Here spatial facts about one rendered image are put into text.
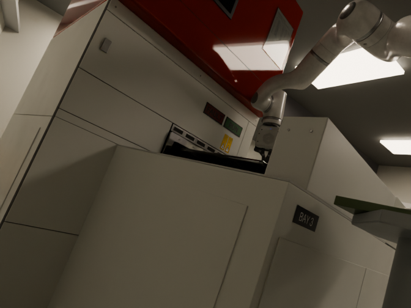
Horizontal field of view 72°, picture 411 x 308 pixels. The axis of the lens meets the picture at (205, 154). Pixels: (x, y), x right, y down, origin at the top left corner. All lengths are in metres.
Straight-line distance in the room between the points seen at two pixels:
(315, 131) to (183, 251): 0.33
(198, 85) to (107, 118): 0.39
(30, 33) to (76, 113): 5.57
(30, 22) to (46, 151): 5.68
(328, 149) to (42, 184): 0.73
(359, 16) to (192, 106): 0.60
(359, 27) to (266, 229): 0.70
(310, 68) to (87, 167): 0.86
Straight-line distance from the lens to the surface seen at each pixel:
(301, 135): 0.57
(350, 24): 0.99
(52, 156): 0.89
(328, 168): 0.58
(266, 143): 1.19
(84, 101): 0.91
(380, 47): 1.04
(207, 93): 1.16
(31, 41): 6.40
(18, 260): 0.96
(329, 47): 1.16
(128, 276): 0.70
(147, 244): 0.66
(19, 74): 6.26
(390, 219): 0.48
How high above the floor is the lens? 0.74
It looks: 10 degrees up
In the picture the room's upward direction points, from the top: 21 degrees clockwise
